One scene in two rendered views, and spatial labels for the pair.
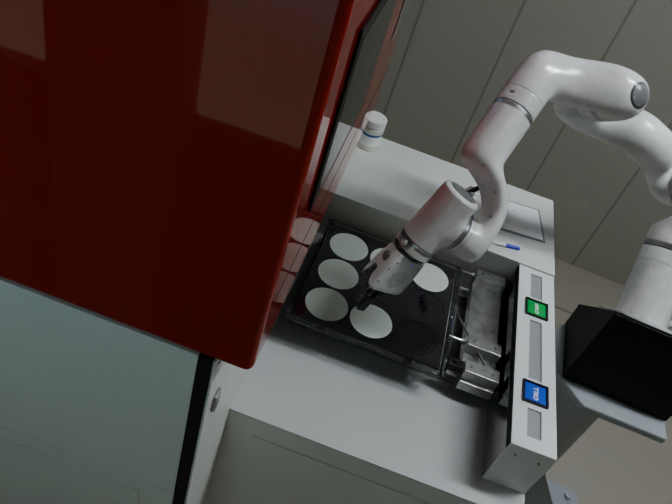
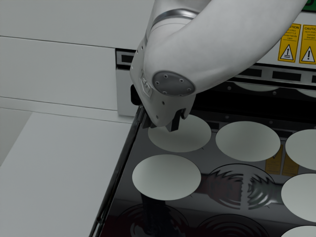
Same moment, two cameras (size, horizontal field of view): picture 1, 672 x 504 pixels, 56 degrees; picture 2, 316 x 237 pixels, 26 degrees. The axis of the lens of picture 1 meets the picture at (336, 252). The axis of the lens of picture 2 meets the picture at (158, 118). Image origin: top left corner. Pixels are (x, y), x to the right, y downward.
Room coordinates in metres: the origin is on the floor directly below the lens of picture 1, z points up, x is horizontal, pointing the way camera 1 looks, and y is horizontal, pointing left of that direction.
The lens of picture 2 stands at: (1.12, -0.87, 1.57)
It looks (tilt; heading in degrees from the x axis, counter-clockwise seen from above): 37 degrees down; 99
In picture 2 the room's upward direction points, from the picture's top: straight up
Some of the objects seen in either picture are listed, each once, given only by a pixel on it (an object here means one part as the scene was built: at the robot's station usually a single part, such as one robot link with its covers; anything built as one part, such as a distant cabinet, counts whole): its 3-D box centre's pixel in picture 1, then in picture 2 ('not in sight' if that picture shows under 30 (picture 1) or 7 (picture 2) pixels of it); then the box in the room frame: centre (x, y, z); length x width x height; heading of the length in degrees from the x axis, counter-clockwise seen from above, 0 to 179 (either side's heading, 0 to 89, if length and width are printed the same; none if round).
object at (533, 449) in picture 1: (521, 366); not in sight; (1.04, -0.49, 0.89); 0.55 x 0.09 x 0.14; 178
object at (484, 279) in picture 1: (489, 280); not in sight; (1.29, -0.40, 0.89); 0.08 x 0.03 x 0.03; 88
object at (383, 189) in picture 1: (438, 215); not in sight; (1.50, -0.24, 0.89); 0.62 x 0.35 x 0.14; 88
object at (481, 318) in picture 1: (480, 332); not in sight; (1.12, -0.40, 0.87); 0.36 x 0.08 x 0.03; 178
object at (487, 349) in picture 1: (482, 348); not in sight; (1.04, -0.39, 0.89); 0.08 x 0.03 x 0.03; 88
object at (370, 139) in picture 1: (370, 131); not in sight; (1.61, 0.02, 1.01); 0.07 x 0.07 x 0.10
